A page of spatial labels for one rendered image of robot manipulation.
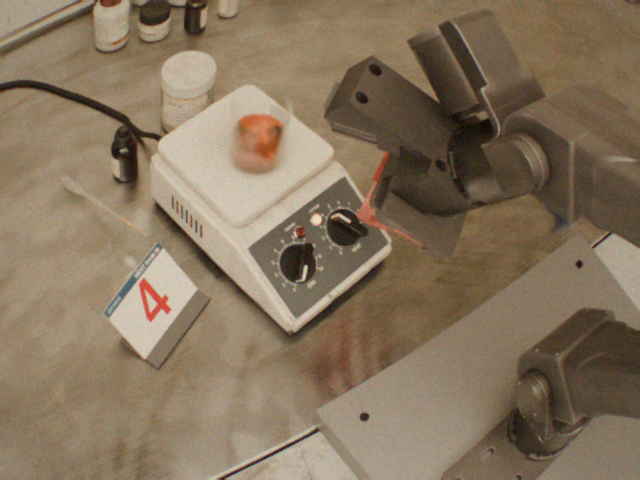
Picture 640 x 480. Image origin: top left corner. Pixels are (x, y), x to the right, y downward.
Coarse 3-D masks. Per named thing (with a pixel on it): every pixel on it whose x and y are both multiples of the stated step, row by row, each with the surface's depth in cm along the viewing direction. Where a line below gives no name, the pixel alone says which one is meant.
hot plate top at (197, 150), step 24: (192, 120) 76; (216, 120) 76; (168, 144) 74; (192, 144) 74; (216, 144) 74; (288, 144) 75; (312, 144) 75; (192, 168) 72; (216, 168) 73; (288, 168) 74; (312, 168) 74; (216, 192) 71; (240, 192) 72; (264, 192) 72; (288, 192) 73; (240, 216) 70
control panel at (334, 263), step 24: (336, 192) 76; (312, 216) 74; (264, 240) 72; (288, 240) 73; (312, 240) 74; (360, 240) 76; (384, 240) 77; (264, 264) 72; (336, 264) 75; (360, 264) 76; (288, 288) 72; (312, 288) 73
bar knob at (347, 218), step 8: (336, 216) 74; (344, 216) 74; (352, 216) 76; (328, 224) 75; (336, 224) 74; (344, 224) 74; (352, 224) 74; (360, 224) 74; (328, 232) 75; (336, 232) 75; (344, 232) 75; (352, 232) 75; (360, 232) 74; (336, 240) 75; (344, 240) 75; (352, 240) 75
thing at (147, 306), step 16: (160, 256) 73; (144, 272) 72; (160, 272) 73; (176, 272) 74; (144, 288) 72; (160, 288) 73; (176, 288) 74; (128, 304) 71; (144, 304) 72; (160, 304) 73; (176, 304) 74; (128, 320) 70; (144, 320) 71; (160, 320) 73; (128, 336) 70; (144, 336) 71
